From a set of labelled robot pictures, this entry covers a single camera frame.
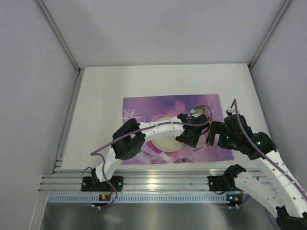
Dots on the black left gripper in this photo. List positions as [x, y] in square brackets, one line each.
[200, 120]

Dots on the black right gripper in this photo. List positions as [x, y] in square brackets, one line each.
[213, 132]

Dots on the cream round plate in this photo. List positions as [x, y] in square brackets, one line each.
[167, 144]

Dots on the small speckled glass cup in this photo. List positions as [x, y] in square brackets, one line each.
[200, 109]

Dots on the purple Elsa placemat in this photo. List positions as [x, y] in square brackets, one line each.
[158, 108]

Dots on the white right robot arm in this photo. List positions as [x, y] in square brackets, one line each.
[287, 200]

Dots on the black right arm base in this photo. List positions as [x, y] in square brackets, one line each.
[221, 184]

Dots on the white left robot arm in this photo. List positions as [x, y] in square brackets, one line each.
[129, 139]

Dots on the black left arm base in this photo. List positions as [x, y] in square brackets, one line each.
[89, 184]

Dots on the aluminium corner post left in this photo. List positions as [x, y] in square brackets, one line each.
[57, 33]

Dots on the aluminium corner post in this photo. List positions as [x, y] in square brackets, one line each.
[57, 33]
[268, 35]

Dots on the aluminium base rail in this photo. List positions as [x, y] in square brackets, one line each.
[148, 181]

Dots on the aluminium corner post right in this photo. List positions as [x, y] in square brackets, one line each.
[268, 35]

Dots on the white slotted cable duct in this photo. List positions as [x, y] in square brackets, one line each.
[143, 198]

